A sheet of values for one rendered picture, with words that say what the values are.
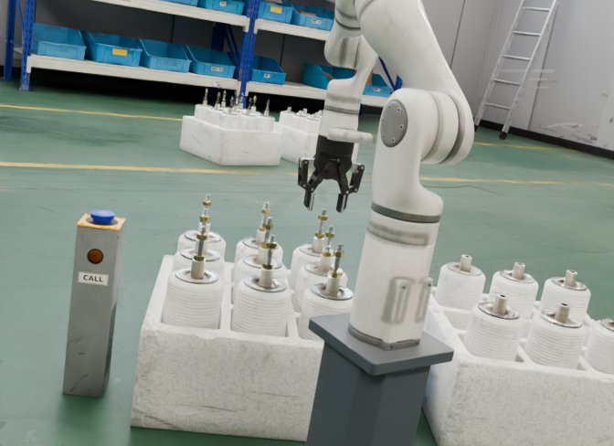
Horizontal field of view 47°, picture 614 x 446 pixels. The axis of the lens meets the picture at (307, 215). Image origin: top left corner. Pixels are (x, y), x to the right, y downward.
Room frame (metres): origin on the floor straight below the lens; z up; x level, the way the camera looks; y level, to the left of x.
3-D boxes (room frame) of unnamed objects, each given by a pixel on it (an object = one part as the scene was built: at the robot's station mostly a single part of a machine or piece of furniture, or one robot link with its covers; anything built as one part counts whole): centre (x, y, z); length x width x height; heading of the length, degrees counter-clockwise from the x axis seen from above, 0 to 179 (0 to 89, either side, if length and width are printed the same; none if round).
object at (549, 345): (1.23, -0.49, 0.16); 0.10 x 0.10 x 0.18
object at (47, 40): (5.48, 2.14, 0.36); 0.50 x 0.38 x 0.21; 37
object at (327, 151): (1.40, -0.03, 0.45); 0.08 x 0.08 x 0.09
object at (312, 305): (1.17, -0.07, 0.16); 0.10 x 0.10 x 0.18
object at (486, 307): (1.22, -0.37, 0.25); 0.08 x 0.08 x 0.01
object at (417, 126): (0.90, -0.13, 0.54); 0.09 x 0.09 x 0.17; 28
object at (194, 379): (1.27, 0.07, 0.09); 0.39 x 0.39 x 0.18; 8
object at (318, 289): (1.17, -0.07, 0.25); 0.08 x 0.08 x 0.01
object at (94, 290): (1.16, 0.34, 0.16); 0.07 x 0.07 x 0.31; 8
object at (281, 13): (6.56, 0.70, 0.90); 0.50 x 0.38 x 0.21; 36
